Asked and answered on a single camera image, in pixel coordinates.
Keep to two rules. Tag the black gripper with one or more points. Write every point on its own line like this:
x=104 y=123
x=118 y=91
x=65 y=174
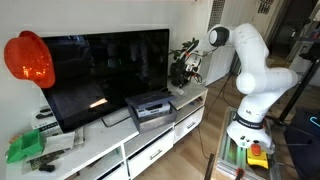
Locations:
x=186 y=71

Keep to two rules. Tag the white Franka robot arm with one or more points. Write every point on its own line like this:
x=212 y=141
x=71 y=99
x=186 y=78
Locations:
x=253 y=50

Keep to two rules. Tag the aluminium robot base platform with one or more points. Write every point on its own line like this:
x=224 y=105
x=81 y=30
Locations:
x=230 y=153

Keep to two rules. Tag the black flat screen television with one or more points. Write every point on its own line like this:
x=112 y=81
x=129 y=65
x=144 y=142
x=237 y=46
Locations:
x=100 y=73

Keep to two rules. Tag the white television stand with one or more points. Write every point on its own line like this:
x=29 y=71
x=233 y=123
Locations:
x=106 y=140

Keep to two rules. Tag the black tripod stand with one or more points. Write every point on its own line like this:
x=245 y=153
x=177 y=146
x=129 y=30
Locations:
x=300 y=90

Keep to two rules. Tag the green plant in black pot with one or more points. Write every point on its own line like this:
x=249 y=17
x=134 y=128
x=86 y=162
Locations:
x=175 y=71

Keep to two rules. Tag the small black object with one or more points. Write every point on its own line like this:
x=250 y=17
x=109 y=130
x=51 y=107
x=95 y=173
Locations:
x=164 y=89

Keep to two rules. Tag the white radiator panel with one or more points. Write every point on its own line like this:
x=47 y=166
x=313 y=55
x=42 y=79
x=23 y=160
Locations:
x=220 y=66

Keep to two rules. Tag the white drawer front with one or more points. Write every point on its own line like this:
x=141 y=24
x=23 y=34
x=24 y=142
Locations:
x=188 y=128
x=150 y=160
x=115 y=173

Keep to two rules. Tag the grey printer box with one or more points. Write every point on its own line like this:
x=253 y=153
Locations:
x=156 y=124

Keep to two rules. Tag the black clamp lever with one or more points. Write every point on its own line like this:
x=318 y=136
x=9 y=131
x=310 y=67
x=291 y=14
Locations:
x=209 y=166

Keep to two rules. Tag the yellow emergency stop button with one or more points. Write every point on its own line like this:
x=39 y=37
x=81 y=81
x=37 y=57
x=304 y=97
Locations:
x=257 y=160

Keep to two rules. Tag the flat printed magazine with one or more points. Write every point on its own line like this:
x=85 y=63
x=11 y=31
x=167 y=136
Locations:
x=79 y=136

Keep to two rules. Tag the black case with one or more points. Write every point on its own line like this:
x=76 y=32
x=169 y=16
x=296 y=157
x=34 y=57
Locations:
x=300 y=156

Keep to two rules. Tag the white carton box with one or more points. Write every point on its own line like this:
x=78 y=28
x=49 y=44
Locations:
x=46 y=128

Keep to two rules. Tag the orange sequin hat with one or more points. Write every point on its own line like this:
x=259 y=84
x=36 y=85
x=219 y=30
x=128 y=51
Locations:
x=30 y=60

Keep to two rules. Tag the green circuit board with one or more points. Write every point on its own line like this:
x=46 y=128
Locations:
x=43 y=160

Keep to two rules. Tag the small black device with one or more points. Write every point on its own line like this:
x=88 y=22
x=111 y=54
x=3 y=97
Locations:
x=46 y=168

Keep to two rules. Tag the green plastic bin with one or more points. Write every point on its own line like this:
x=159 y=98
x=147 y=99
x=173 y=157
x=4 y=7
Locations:
x=25 y=146

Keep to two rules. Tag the brown cardboard piece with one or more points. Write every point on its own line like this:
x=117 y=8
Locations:
x=15 y=138

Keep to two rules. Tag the white wall vent grille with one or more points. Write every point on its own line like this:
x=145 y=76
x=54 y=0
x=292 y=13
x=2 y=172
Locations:
x=265 y=6
x=216 y=13

